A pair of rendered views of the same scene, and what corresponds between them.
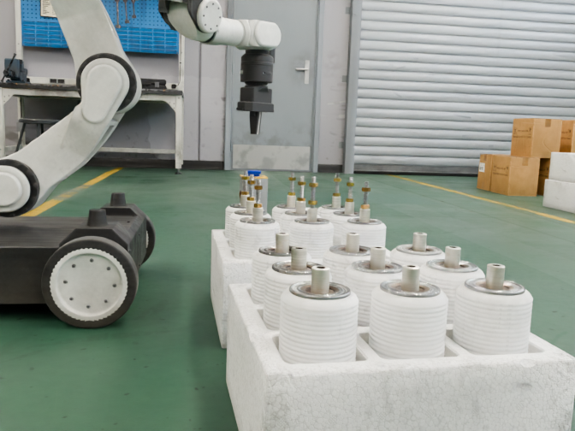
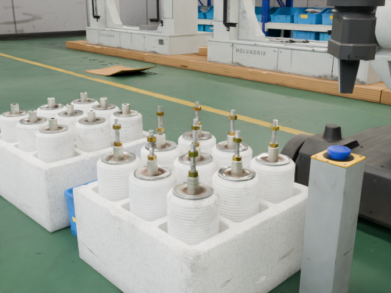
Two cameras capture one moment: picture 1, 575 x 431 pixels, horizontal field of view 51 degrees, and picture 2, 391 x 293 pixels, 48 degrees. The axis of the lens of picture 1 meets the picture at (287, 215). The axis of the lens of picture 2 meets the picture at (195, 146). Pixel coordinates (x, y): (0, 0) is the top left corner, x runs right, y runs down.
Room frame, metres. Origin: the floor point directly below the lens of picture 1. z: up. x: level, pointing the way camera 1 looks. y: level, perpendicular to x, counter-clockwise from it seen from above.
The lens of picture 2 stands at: (2.14, -0.51, 0.58)
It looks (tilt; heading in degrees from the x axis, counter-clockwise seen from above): 19 degrees down; 147
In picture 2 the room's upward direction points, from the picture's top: straight up
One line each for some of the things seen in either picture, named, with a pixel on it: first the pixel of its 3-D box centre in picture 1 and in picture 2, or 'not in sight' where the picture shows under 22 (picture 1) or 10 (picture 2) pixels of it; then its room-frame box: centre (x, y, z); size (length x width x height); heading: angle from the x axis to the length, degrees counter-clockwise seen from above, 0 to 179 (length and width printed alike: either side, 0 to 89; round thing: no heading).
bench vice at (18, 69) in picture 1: (14, 69); not in sight; (5.31, 2.41, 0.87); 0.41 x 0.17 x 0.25; 8
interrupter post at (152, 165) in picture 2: (349, 209); (152, 167); (1.41, -0.15, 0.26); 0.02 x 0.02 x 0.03
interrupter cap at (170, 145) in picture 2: (311, 221); (160, 146); (1.27, -0.05, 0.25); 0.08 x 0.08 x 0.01
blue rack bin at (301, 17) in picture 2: not in sight; (314, 15); (-2.31, 4.31, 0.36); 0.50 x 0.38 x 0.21; 99
